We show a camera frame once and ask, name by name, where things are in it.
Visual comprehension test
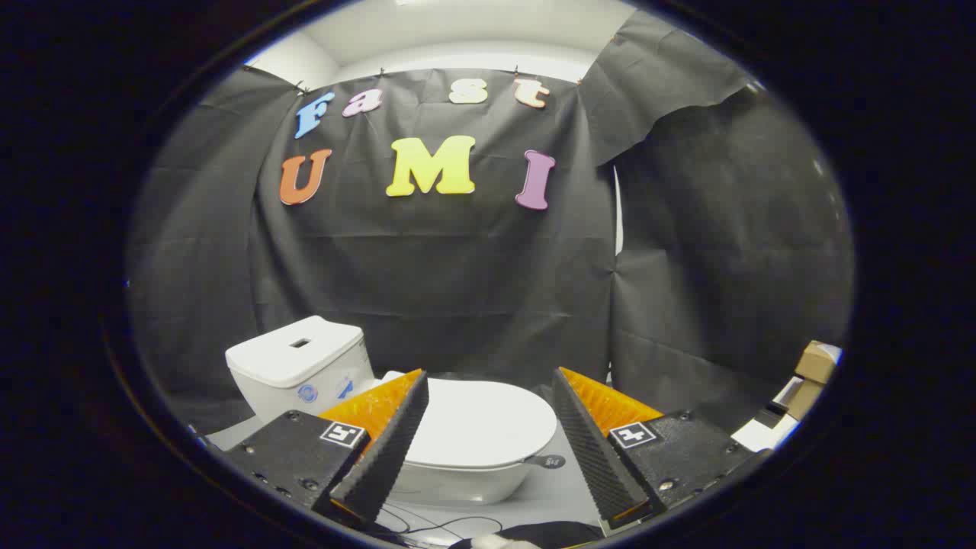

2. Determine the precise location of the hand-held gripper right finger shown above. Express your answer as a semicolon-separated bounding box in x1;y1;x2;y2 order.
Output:
551;367;772;536

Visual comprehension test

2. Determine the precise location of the thin black cable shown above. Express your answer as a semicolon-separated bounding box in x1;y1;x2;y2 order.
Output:
377;502;506;544

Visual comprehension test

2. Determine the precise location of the brown cardboard box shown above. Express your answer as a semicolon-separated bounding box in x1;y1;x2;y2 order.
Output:
785;341;844;422

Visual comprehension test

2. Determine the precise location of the black backdrop cloth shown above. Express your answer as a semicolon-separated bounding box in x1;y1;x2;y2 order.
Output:
126;11;855;435

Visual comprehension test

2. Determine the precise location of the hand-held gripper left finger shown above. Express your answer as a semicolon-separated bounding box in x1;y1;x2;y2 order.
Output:
221;369;430;531

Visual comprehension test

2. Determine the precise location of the white toilet lid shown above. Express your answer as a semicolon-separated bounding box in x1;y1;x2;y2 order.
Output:
381;371;567;470

